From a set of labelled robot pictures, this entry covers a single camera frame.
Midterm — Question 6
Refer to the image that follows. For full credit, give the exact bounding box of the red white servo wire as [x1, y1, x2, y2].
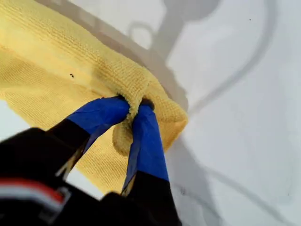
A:
[0, 178, 71, 214]

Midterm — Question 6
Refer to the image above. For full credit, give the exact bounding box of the yellow square microfibre towel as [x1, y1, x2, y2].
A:
[0, 0, 190, 195]

